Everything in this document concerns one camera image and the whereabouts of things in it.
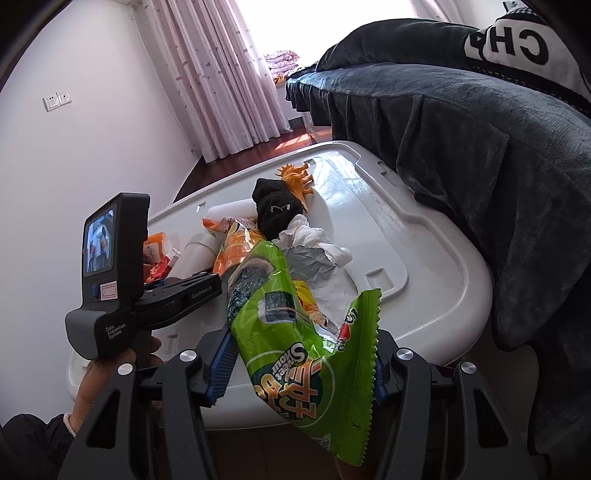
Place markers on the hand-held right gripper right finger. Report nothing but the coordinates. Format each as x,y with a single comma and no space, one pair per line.
379,383

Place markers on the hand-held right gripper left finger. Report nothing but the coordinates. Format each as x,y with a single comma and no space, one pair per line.
220,369

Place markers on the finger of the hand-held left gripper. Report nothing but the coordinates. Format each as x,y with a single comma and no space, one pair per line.
159,285

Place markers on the red white wrapper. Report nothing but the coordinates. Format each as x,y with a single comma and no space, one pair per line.
159,270

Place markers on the plain orange snack packet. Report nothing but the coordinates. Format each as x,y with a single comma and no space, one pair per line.
154,242

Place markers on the white paper cup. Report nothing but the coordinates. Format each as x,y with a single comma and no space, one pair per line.
196,256

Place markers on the green snack packet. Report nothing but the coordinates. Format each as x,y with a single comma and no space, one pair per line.
286,369

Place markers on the orange fruit print snack packet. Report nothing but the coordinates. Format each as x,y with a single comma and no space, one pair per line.
238,249

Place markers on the white cloth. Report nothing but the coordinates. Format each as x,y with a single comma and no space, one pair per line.
231,210

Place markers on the black sock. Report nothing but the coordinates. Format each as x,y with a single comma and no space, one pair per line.
274,207

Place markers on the yellow orange toy dinosaur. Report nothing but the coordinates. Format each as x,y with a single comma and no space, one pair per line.
298,182

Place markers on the person's left forearm dark sleeve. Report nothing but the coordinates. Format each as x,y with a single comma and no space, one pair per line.
32,447

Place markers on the person's left hand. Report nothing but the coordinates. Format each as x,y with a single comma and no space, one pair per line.
99,383

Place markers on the yellow red snack packet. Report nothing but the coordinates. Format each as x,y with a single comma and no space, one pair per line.
307,297

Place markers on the silver foil wrapper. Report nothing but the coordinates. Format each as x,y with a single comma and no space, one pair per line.
307,263

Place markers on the white plastic storage bin lid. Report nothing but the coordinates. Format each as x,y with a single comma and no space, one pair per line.
392,221

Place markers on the pink patterned curtain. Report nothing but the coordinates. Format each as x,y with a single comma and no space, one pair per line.
434,8
212,69

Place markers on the dark grey blanket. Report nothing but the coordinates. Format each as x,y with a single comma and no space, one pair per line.
461,161

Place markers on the pink folded quilt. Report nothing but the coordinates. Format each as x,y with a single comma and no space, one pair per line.
281,64

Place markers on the bright window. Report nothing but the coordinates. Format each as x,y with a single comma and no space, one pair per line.
323,23

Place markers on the black white printed blanket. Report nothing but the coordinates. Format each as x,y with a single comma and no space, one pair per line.
545,46

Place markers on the white wall socket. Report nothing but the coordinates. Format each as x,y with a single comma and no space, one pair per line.
51,102
65,97

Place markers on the white bed frame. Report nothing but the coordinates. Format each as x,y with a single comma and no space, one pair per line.
318,129

